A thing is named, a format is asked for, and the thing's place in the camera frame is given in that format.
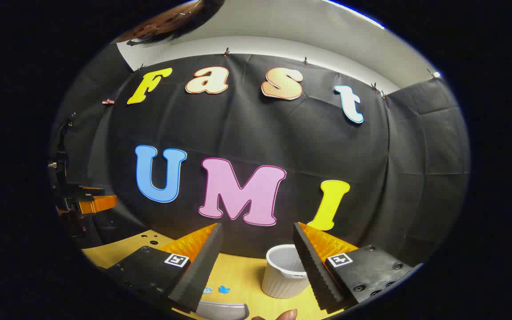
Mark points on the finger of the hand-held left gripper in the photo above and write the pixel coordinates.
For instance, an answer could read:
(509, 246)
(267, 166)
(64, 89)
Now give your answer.
(98, 203)

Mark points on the dark blue paper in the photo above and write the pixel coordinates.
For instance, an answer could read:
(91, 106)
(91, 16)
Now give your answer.
(224, 289)

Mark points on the grey plastic dustpan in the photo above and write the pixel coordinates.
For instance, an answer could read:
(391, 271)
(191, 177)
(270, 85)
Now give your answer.
(225, 311)

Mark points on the white ribbed garbage bin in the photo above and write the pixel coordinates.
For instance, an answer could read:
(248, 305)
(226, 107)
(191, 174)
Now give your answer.
(278, 280)

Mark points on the black backdrop cloth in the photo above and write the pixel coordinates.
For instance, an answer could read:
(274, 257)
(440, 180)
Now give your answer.
(282, 133)

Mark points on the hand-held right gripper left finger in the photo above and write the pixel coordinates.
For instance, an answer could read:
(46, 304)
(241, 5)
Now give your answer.
(200, 266)

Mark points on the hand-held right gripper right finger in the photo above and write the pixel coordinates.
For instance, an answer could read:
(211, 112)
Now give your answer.
(314, 271)

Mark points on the light blue paper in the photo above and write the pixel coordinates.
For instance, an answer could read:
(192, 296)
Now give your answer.
(207, 290)

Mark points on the yellow wooden desktop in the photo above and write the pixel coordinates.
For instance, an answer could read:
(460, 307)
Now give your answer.
(242, 271)

